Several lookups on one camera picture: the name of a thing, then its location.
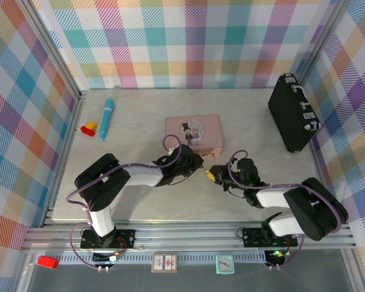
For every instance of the pink tin box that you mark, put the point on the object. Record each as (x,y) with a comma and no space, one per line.
(207,127)

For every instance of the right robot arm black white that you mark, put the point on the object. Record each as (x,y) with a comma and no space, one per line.
(316,207)

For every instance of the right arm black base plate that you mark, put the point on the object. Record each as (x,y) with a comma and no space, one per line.
(252,237)

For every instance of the black briefcase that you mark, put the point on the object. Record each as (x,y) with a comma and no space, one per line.
(292,115)

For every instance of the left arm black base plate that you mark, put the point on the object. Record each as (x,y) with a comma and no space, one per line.
(124,238)

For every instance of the blue marker pen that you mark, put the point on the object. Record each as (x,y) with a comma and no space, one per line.
(106,120)

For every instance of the teal square clock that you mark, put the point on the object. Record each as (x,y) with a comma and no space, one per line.
(224,264)

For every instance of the aluminium frame cross rail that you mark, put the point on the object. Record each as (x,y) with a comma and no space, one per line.
(185,238)

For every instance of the red yellow toy block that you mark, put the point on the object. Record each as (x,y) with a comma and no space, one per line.
(89,129)

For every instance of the framed card on rail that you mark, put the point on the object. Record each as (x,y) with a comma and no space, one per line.
(164,263)

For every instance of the aluminium frame post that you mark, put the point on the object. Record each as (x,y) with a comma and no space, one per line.
(54,51)
(325,39)

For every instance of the red plastic brick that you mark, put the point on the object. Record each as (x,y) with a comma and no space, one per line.
(48,262)

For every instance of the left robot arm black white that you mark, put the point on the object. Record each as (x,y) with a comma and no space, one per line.
(100,185)

